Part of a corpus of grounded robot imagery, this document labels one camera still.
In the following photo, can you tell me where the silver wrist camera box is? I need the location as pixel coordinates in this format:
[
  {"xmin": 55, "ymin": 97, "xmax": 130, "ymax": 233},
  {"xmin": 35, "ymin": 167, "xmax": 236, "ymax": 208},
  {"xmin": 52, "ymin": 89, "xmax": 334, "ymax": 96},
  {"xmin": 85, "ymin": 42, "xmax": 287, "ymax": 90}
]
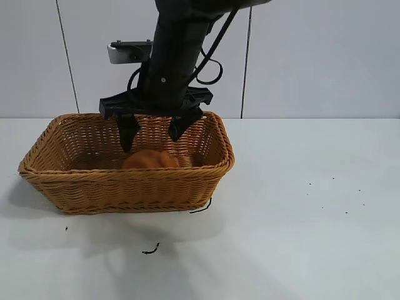
[{"xmin": 107, "ymin": 39, "xmax": 154, "ymax": 65}]

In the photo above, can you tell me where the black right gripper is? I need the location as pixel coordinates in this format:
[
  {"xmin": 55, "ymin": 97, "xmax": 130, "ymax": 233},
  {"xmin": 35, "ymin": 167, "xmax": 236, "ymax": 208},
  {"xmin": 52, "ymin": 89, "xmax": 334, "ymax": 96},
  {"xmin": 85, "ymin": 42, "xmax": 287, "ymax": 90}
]
[{"xmin": 99, "ymin": 17, "xmax": 214, "ymax": 153}]

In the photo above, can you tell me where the brown woven wicker basket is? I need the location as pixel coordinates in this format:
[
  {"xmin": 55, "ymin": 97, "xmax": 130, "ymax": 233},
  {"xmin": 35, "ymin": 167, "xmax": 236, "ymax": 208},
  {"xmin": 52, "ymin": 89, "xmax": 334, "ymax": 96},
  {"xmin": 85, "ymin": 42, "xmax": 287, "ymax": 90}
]
[{"xmin": 17, "ymin": 111, "xmax": 236, "ymax": 215}]

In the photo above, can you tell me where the looped black arm cable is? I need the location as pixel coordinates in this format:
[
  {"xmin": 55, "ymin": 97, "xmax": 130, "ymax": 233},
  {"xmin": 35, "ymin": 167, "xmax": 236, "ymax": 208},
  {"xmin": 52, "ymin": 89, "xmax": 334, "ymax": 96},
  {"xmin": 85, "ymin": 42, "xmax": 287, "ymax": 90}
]
[{"xmin": 189, "ymin": 2, "xmax": 242, "ymax": 86}]

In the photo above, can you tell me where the short black camera cable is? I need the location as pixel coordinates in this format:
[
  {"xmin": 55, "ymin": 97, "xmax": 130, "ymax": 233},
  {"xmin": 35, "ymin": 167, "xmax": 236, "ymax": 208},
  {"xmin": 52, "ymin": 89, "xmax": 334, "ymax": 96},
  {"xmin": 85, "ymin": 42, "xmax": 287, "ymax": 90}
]
[{"xmin": 126, "ymin": 66, "xmax": 142, "ymax": 92}]

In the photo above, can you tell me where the orange-brown bread bun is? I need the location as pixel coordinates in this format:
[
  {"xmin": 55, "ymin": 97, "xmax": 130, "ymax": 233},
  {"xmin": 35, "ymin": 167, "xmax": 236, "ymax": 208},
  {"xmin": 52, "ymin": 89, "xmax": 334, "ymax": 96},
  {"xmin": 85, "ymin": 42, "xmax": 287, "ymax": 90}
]
[{"xmin": 121, "ymin": 149, "xmax": 181, "ymax": 171}]

